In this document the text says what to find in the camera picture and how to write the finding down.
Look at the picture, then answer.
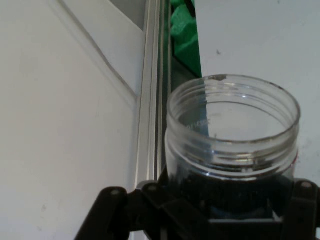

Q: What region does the clear jar with black seeds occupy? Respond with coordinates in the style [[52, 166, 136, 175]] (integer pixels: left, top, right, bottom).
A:
[[163, 74, 302, 221]]

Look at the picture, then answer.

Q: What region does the green foam puzzle tile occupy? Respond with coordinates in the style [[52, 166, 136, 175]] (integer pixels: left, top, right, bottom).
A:
[[169, 0, 203, 79]]

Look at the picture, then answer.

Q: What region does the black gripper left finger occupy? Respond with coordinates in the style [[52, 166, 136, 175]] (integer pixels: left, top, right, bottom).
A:
[[74, 181, 214, 240]]

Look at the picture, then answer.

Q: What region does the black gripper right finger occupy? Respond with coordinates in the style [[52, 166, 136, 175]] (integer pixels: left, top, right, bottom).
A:
[[282, 178, 320, 240]]

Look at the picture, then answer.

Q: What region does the white wall cable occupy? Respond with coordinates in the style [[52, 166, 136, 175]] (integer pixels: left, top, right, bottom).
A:
[[57, 0, 139, 99]]

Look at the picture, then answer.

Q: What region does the aluminium wall rail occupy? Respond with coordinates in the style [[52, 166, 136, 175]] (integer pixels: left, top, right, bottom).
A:
[[133, 0, 174, 191]]

